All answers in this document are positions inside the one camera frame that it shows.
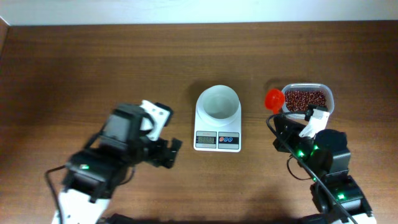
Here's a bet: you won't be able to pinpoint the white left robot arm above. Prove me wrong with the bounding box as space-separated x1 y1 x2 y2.
45 100 182 223

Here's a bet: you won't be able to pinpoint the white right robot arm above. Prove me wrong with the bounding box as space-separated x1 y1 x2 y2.
267 111 376 223

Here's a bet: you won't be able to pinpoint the clear plastic bean container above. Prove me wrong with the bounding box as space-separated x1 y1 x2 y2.
281 83 335 114

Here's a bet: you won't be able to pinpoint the red plastic measuring scoop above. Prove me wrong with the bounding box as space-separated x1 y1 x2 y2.
264 88 285 114

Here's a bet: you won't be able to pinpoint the white plastic bowl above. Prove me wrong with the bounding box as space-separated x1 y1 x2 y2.
201 85 240 119

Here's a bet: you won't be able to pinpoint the white digital kitchen scale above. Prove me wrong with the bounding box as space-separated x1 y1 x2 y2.
193 96 242 152

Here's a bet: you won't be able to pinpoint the red adzuki beans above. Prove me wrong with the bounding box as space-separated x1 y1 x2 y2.
285 90 326 111

